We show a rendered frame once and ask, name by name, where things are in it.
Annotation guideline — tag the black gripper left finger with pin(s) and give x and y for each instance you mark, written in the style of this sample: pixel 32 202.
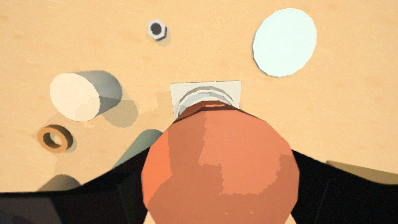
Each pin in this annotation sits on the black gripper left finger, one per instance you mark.
pixel 112 198

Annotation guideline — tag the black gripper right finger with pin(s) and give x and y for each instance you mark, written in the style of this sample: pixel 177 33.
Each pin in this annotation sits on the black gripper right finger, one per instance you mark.
pixel 329 195

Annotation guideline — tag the orange ring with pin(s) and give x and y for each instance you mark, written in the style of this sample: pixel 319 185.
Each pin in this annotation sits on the orange ring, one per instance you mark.
pixel 43 138

